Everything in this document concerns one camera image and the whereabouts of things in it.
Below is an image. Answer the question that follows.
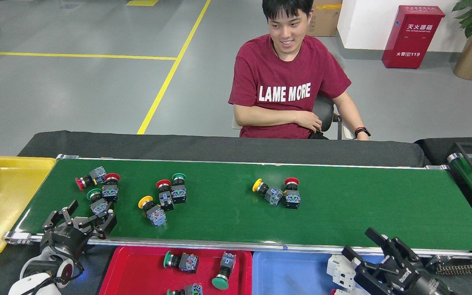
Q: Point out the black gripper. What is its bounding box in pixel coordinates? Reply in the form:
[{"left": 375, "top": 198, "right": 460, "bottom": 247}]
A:
[
  {"left": 40, "top": 200, "right": 118, "bottom": 261},
  {"left": 341, "top": 227, "right": 457, "bottom": 295}
]

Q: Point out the yellow push button switch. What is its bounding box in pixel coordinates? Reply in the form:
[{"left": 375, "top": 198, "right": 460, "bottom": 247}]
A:
[
  {"left": 138, "top": 195, "right": 167, "bottom": 227},
  {"left": 252, "top": 178, "right": 284, "bottom": 207}
]

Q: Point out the green push button switch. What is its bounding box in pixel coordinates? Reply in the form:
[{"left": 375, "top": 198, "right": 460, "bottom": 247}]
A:
[
  {"left": 166, "top": 283, "right": 204, "bottom": 295},
  {"left": 86, "top": 188, "right": 110, "bottom": 218},
  {"left": 211, "top": 252, "right": 236, "bottom": 290},
  {"left": 171, "top": 172, "right": 188, "bottom": 204},
  {"left": 163, "top": 251, "right": 200, "bottom": 274}
]

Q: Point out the yellow plastic tray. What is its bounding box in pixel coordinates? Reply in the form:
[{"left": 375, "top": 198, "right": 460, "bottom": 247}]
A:
[{"left": 0, "top": 156, "right": 57, "bottom": 261}]

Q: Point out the long green conveyor belt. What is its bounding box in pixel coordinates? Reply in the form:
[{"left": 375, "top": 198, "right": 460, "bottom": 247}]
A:
[{"left": 2, "top": 154, "right": 472, "bottom": 261}]

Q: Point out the person's right hand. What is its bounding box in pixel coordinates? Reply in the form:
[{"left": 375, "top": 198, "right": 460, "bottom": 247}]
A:
[{"left": 296, "top": 110, "right": 323, "bottom": 134}]

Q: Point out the red plastic bin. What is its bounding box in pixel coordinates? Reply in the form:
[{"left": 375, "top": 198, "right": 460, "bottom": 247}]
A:
[{"left": 99, "top": 246, "right": 253, "bottom": 295}]

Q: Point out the blue plastic bin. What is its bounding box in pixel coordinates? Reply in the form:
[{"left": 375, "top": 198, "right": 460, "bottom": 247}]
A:
[{"left": 252, "top": 251, "right": 384, "bottom": 295}]

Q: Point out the black table cloth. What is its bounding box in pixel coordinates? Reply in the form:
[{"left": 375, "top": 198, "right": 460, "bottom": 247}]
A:
[
  {"left": 0, "top": 130, "right": 472, "bottom": 295},
  {"left": 414, "top": 136, "right": 472, "bottom": 165}
]

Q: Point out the grey office chair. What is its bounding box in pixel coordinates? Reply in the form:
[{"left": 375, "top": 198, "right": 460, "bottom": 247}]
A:
[{"left": 312, "top": 53, "right": 357, "bottom": 141}]

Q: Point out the person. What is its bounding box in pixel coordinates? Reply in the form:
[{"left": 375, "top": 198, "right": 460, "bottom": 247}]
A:
[{"left": 228, "top": 0, "right": 372, "bottom": 141}]

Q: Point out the red fire extinguisher cabinet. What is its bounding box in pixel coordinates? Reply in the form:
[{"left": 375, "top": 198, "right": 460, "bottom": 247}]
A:
[{"left": 382, "top": 5, "right": 445, "bottom": 69}]

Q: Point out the brown cardboard box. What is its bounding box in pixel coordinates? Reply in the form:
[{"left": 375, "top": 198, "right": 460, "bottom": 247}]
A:
[{"left": 306, "top": 0, "right": 343, "bottom": 37}]

